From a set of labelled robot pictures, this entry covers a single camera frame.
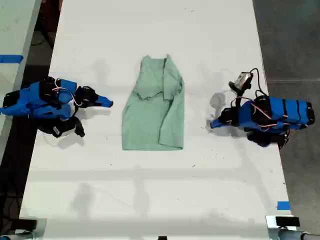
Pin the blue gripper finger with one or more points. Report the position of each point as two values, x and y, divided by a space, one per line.
103 105
103 98
217 121
219 125

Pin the pale green t-shirt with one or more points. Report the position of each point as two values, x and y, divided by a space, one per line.
150 120

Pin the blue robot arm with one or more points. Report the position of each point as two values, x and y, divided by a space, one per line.
37 100
282 112

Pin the long blue tape strip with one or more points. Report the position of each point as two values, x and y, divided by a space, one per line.
11 59

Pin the white side table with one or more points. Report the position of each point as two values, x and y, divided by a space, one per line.
15 37

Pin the short blue tape piece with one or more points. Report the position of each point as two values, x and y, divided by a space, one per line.
283 205

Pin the small black box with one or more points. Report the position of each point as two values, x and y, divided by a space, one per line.
287 221
27 223

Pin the grey metal pole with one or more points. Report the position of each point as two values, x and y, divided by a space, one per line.
15 236
290 235

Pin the black camera stalk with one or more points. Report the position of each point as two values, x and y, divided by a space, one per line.
79 127
239 97

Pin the silver black camera box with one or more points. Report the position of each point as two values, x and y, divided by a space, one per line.
241 81

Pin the black camera box white label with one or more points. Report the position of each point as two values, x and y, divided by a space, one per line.
56 130

